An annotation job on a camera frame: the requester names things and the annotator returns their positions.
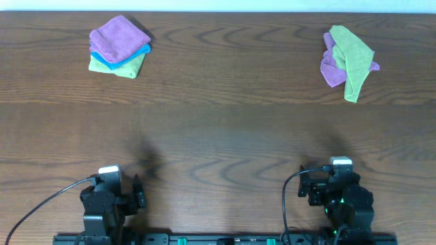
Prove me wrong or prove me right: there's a green microfiber cloth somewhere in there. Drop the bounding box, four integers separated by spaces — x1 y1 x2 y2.
329 25 374 103

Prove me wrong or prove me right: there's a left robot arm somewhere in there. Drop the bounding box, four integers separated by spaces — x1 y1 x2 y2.
75 172 146 244

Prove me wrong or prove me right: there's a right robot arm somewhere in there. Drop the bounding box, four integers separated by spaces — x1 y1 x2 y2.
298 164 375 245

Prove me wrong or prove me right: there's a crumpled purple cloth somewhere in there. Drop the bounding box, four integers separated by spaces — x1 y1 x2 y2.
320 32 380 87

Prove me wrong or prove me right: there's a folded green cloth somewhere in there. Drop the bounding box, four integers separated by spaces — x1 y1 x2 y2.
89 54 146 79

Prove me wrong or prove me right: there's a folded blue cloth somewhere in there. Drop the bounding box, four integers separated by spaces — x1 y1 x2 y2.
91 44 151 70

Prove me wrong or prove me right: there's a folded purple cloth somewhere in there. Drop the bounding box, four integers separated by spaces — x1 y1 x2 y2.
89 15 151 63

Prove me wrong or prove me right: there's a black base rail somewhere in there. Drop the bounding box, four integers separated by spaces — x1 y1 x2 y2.
52 233 398 245

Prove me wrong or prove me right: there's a left black cable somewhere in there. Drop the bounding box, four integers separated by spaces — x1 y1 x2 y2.
3 176 98 245

